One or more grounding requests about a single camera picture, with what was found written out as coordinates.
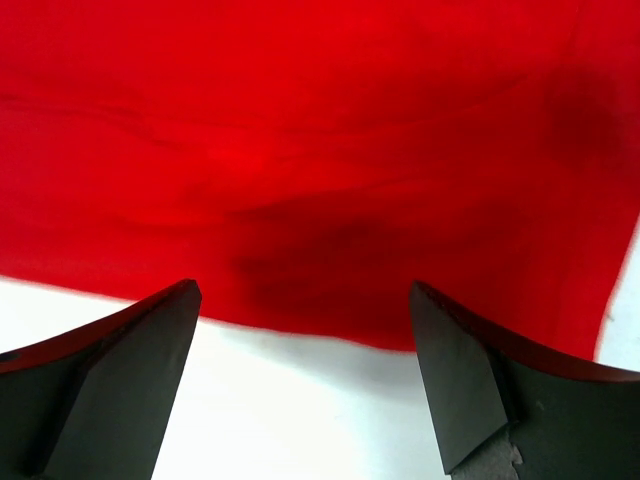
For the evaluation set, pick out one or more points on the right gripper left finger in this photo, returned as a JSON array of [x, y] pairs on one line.
[[94, 402]]

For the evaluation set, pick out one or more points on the red t shirt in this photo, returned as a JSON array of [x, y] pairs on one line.
[[305, 161]]

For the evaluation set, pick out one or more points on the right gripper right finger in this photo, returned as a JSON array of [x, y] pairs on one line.
[[506, 407]]

